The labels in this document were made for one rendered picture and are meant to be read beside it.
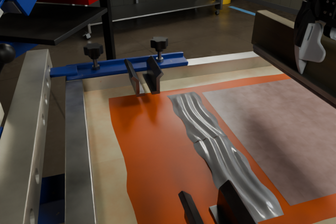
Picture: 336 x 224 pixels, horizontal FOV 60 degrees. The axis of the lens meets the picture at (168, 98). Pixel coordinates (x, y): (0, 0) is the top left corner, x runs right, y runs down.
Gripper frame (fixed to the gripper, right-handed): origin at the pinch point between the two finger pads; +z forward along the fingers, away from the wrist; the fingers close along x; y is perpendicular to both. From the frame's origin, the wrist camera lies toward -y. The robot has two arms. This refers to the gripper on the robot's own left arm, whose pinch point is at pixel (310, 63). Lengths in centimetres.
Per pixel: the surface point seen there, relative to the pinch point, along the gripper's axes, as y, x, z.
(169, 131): -5.2, -24.9, 13.6
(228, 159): 6.1, -17.7, 12.9
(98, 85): -25.7, -36.7, 12.2
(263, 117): -3.8, -4.6, 13.6
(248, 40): -271, 161, 108
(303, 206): 17.3, -11.3, 13.7
